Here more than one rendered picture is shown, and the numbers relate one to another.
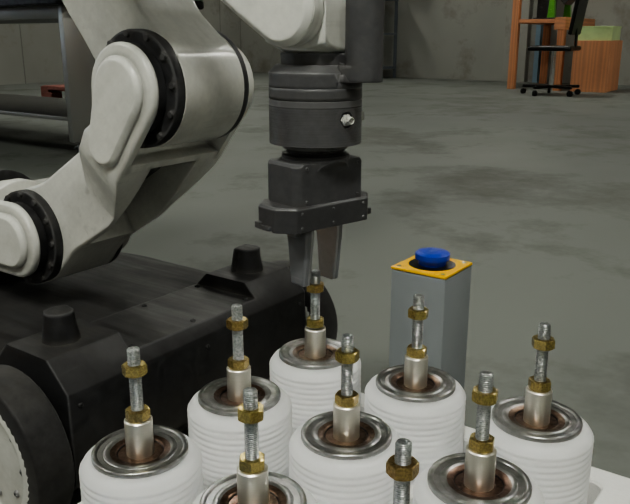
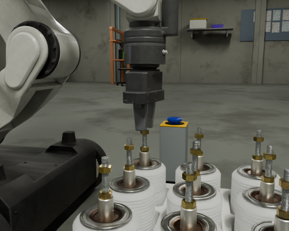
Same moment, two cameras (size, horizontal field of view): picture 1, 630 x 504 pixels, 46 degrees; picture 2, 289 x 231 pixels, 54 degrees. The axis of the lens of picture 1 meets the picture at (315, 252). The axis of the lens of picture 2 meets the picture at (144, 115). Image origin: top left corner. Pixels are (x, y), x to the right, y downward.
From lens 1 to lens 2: 30 cm
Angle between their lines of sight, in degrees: 23
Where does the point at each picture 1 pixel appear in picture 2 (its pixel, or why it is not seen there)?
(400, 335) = (164, 155)
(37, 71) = not seen: outside the picture
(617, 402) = not seen: hidden behind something
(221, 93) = (72, 54)
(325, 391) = (157, 178)
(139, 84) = (38, 45)
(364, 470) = (215, 203)
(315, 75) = (153, 30)
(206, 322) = (62, 165)
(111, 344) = (24, 179)
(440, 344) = (184, 156)
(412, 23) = not seen: hidden behind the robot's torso
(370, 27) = (175, 10)
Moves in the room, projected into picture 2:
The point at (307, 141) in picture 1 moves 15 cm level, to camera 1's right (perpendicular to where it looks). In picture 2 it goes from (149, 60) to (213, 61)
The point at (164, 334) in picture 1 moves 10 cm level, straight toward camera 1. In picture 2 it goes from (46, 172) to (58, 184)
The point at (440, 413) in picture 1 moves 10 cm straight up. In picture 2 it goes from (216, 177) to (219, 129)
